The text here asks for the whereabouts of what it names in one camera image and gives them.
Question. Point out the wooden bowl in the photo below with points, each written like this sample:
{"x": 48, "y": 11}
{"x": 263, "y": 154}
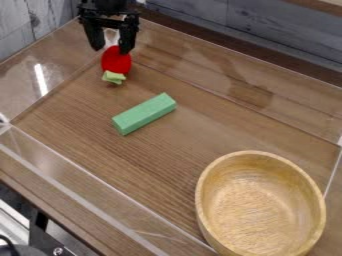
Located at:
{"x": 259, "y": 206}

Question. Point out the red plush radish toy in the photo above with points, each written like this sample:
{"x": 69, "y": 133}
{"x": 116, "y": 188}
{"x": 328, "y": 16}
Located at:
{"x": 115, "y": 65}

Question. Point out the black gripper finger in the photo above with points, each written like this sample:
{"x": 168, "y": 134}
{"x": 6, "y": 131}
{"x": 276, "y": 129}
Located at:
{"x": 127, "y": 39}
{"x": 95, "y": 35}

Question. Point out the green rectangular block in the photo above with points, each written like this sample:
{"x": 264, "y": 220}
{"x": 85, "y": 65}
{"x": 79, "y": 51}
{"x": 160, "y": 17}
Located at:
{"x": 144, "y": 113}

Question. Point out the black table leg bracket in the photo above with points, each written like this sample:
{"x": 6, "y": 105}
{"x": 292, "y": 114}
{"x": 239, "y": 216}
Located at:
{"x": 40, "y": 239}

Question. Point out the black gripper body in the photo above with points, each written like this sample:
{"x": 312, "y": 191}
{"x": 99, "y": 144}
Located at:
{"x": 107, "y": 14}

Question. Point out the clear acrylic tray wall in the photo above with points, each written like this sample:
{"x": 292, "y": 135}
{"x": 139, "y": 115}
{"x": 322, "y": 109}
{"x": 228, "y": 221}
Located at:
{"x": 121, "y": 190}

